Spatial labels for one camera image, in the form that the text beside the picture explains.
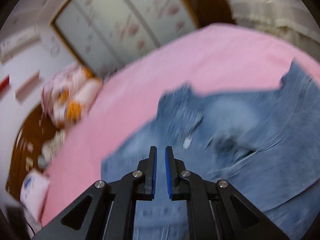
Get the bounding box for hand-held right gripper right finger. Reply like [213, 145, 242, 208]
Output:
[165, 146, 292, 240]

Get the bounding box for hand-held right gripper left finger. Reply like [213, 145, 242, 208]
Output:
[32, 146, 158, 240]

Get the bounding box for blue denim jeans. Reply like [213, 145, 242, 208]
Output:
[101, 61, 320, 240]

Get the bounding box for pale crumpled cloth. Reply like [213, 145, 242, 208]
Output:
[41, 129, 67, 168]

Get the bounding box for pink bed sheet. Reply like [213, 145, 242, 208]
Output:
[41, 23, 320, 227]

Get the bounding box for pink orange patterned quilt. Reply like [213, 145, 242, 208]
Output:
[41, 65, 103, 129]

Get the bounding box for white bag with blue print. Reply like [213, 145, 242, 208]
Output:
[20, 169, 50, 223]

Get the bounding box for white sliding door wardrobe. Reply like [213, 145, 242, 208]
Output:
[37, 0, 200, 77]

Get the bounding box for brown wooden panel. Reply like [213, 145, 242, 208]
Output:
[172, 0, 234, 29]

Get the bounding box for white fringed curtain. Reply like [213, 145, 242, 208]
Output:
[230, 0, 320, 43]

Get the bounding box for pink wall shelf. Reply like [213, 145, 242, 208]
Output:
[15, 70, 40, 102]

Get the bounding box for red wall item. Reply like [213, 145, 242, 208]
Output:
[0, 75, 10, 93]

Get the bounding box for white wall air conditioner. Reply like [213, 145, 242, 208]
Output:
[0, 29, 40, 63]

